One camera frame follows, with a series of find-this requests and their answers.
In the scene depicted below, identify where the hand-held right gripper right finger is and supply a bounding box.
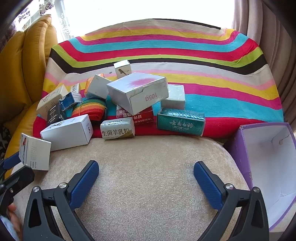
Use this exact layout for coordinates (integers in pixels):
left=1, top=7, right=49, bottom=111
left=194, top=161, right=270, bottom=241

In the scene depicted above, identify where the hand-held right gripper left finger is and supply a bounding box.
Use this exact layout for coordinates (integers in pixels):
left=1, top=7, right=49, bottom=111
left=23, top=160, right=100, bottom=241

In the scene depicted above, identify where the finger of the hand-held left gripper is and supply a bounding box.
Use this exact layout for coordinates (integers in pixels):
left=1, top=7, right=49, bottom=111
left=0, top=167, right=35, bottom=204
left=0, top=151, right=22, bottom=177

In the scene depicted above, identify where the white box with fine text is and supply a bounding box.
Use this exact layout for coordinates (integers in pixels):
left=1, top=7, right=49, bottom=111
left=18, top=133, right=52, bottom=171

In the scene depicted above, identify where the black box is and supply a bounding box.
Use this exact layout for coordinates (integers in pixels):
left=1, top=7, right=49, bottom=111
left=47, top=105, right=66, bottom=127

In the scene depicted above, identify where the purple cardboard box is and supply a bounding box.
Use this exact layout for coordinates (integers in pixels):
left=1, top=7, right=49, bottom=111
left=224, top=122, right=296, bottom=237

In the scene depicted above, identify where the teal green box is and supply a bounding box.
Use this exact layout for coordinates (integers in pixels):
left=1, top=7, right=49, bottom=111
left=157, top=108, right=206, bottom=137

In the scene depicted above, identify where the cream box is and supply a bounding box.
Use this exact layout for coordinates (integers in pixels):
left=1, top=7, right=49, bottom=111
left=36, top=85, right=69, bottom=118

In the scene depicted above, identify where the small blue and white box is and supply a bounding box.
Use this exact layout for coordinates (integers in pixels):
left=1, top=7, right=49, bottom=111
left=59, top=92, right=82, bottom=111

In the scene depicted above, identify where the plain white box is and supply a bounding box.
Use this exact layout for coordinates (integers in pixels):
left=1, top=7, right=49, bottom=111
left=87, top=74, right=112, bottom=100

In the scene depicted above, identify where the small white box bird print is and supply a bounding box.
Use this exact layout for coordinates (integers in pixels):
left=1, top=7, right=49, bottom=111
left=113, top=60, right=133, bottom=79

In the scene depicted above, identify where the person's left hand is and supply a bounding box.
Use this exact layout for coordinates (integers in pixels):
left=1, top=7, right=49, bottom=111
left=6, top=203, right=23, bottom=240

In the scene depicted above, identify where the dark patterned cloth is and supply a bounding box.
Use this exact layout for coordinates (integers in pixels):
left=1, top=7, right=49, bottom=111
left=0, top=125, right=12, bottom=163

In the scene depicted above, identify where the long white box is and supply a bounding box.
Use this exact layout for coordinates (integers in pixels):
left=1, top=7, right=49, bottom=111
left=40, top=114, right=93, bottom=151

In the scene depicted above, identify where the beige seat cushion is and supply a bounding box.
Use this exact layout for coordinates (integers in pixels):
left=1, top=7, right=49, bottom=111
left=10, top=134, right=252, bottom=241

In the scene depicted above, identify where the silver and gold box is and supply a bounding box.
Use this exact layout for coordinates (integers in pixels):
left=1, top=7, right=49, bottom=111
left=100, top=117, right=136, bottom=141

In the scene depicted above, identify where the rainbow striped cloth roll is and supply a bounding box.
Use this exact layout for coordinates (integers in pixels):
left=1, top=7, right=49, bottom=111
left=71, top=97, right=108, bottom=121

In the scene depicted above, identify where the red box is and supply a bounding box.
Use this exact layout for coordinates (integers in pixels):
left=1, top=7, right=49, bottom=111
left=116, top=104, right=154, bottom=127

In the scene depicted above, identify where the pale greenish white box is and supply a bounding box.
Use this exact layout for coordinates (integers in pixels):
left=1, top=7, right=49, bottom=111
left=161, top=84, right=186, bottom=110

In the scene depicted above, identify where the yellow cushion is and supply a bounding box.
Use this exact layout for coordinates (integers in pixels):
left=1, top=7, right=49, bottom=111
left=0, top=14, right=58, bottom=176

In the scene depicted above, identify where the large white box pink print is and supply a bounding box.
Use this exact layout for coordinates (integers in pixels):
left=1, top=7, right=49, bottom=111
left=106, top=72, right=169, bottom=115

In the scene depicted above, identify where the striped colourful blanket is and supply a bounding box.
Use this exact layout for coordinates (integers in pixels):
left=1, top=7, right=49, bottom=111
left=32, top=20, right=284, bottom=139

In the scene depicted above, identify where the white lace curtain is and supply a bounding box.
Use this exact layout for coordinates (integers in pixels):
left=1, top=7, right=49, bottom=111
left=13, top=0, right=77, bottom=47

